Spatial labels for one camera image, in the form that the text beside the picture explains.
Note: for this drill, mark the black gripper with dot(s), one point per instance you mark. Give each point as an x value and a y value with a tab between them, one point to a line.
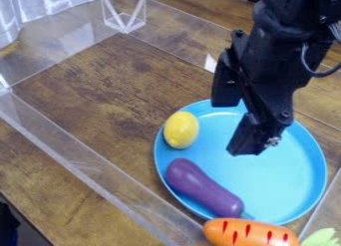
265	66

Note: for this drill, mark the purple toy eggplant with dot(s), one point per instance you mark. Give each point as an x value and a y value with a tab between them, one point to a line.
188	181

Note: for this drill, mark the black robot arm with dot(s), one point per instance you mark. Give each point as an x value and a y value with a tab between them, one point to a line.
269	63

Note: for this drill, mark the yellow toy lemon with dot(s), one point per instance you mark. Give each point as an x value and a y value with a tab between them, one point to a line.
181	129

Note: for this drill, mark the blue round plate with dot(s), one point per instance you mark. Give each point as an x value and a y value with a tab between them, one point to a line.
280	183

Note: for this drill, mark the orange toy carrot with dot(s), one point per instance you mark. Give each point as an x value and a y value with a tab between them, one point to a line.
241	232

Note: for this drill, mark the green carrot leaves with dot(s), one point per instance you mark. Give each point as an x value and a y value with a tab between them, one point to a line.
323	237

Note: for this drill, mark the white patterned curtain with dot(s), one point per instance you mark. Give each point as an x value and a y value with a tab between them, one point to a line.
18	12

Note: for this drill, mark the clear acrylic enclosure wall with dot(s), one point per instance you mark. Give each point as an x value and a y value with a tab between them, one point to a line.
91	79

